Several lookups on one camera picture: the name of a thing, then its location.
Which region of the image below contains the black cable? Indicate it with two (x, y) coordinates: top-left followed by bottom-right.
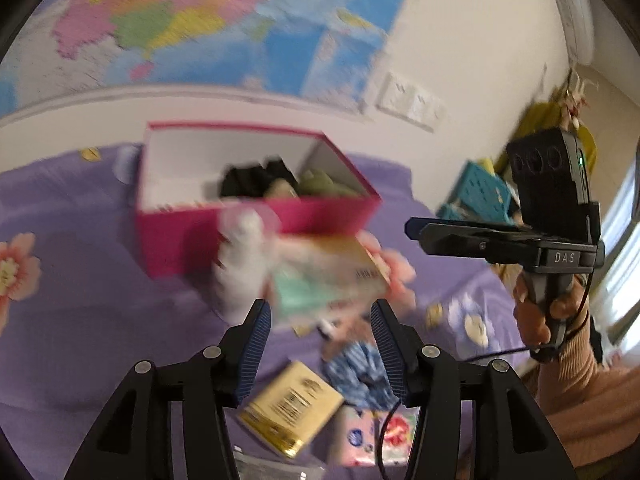
(374, 259), (597, 480)

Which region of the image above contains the white wall socket panel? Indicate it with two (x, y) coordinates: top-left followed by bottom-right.
(376, 73), (447, 133)

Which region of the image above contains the person's right hand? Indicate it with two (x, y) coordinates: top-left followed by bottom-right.
(513, 273), (589, 347)

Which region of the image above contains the green white tissue box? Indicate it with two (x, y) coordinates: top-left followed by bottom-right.
(269, 235), (390, 326)

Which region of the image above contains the blue fabric scrunchie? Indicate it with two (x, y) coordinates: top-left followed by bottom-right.
(323, 341), (398, 411)

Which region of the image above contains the purple floral bedsheet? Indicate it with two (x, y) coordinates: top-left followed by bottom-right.
(1, 145), (521, 479)

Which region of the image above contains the pink cardboard box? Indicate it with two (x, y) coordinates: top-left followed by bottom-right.
(136, 122), (381, 278)

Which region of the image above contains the teal plastic basket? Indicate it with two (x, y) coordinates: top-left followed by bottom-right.
(437, 160), (514, 226)

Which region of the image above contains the pink sleeved forearm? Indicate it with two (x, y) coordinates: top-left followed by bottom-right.
(537, 327), (639, 479)

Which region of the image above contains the white plastic bottle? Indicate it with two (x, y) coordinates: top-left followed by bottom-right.
(213, 204), (278, 325)

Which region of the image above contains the colourful wall map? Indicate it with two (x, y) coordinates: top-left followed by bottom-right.
(1, 0), (405, 114)

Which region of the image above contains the green soft cloth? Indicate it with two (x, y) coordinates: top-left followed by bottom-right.
(295, 169), (360, 198)

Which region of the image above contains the gold tissue pack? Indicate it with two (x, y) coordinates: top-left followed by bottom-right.
(239, 361), (344, 460)

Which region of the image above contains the pink tissue pack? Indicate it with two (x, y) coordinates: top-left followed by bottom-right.
(329, 405), (419, 467)

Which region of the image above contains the black camera box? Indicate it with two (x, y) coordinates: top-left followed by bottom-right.
(506, 127), (600, 245)

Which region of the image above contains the white air conditioner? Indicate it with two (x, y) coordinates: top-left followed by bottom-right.
(555, 0), (594, 65)

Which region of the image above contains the black soft cloth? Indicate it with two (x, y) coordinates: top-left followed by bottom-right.
(218, 157), (297, 198)

